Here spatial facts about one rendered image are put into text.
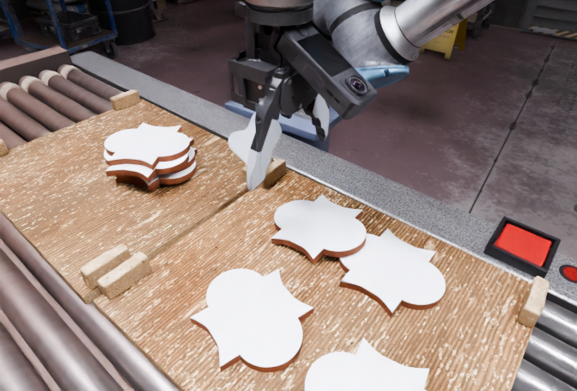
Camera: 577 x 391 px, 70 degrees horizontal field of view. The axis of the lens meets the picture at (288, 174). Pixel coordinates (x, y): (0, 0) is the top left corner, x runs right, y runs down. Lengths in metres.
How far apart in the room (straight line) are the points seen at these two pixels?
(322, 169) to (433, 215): 0.20
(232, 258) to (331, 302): 0.14
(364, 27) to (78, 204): 0.58
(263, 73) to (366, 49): 0.39
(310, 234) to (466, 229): 0.24
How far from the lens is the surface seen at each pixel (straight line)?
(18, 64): 1.27
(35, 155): 0.85
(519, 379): 0.53
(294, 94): 0.47
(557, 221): 2.35
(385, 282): 0.52
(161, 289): 0.53
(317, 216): 0.57
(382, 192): 0.69
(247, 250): 0.56
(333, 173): 0.72
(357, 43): 0.83
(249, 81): 0.49
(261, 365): 0.45
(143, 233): 0.61
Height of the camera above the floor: 1.34
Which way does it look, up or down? 36 degrees down
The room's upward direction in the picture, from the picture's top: straight up
